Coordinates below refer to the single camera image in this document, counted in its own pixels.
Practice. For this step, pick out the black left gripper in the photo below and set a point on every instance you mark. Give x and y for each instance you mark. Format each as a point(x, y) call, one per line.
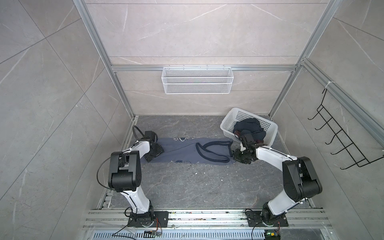
point(159, 150)

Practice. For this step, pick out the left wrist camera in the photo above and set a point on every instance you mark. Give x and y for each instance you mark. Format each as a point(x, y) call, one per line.
point(150, 136)

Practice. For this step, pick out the dark navy tank top pile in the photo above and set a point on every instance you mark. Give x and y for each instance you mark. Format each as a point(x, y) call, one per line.
point(250, 126)

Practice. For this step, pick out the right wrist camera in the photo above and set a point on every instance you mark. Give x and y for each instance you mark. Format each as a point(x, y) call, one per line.
point(247, 140)

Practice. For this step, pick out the blue-grey tank top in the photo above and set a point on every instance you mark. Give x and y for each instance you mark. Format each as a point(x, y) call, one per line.
point(195, 151)

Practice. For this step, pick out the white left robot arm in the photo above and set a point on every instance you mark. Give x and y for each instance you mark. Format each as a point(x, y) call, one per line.
point(125, 177)

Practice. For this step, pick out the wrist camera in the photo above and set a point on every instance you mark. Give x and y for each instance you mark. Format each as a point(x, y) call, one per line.
point(247, 140)
point(150, 136)

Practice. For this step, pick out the white plastic laundry basket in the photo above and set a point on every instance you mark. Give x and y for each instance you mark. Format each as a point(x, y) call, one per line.
point(236, 115)

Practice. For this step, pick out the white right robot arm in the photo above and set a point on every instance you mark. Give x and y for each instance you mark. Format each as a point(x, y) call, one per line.
point(300, 180)

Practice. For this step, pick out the grey slotted cable duct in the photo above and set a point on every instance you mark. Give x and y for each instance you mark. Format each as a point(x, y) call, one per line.
point(182, 235)

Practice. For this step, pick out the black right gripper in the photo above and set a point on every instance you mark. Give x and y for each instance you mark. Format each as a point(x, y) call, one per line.
point(236, 157)

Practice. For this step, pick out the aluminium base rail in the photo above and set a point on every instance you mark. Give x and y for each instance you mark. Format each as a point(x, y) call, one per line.
point(212, 219)

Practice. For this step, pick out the black wire hook rack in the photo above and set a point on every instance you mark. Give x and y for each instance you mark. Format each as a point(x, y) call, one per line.
point(340, 134)

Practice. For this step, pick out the white wire mesh wall basket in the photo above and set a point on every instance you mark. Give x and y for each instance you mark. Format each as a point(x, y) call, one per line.
point(197, 80)

